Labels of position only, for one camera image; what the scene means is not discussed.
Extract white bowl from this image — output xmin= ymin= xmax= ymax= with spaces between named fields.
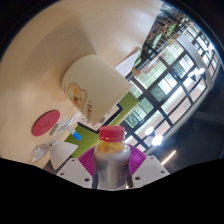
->
xmin=49 ymin=139 xmax=79 ymax=171

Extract wooden chairs with green seats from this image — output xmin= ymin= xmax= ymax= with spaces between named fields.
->
xmin=146 ymin=9 xmax=188 ymax=51

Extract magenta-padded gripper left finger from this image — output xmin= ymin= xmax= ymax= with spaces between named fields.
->
xmin=56 ymin=146 xmax=98 ymax=189

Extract flat round red coaster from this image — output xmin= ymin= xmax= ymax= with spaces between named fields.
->
xmin=31 ymin=109 xmax=61 ymax=137

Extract black-framed tablet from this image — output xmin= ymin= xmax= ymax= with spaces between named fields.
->
xmin=78 ymin=103 xmax=123 ymax=131

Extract cream cartoon-print mug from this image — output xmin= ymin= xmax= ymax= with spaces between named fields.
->
xmin=61 ymin=54 xmax=134 ymax=126

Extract red-capped clear drink bottle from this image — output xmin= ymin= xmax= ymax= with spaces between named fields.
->
xmin=93 ymin=125 xmax=132 ymax=190

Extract curved linear ceiling light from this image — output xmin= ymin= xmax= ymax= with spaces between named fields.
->
xmin=160 ymin=149 xmax=177 ymax=166

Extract white paper sheet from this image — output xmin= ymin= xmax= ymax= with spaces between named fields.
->
xmin=114 ymin=46 xmax=143 ymax=78

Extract small blue-capped bottle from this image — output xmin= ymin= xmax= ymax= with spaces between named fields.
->
xmin=68 ymin=128 xmax=83 ymax=141

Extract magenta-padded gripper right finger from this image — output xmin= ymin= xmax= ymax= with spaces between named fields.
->
xmin=127 ymin=144 xmax=170 ymax=188

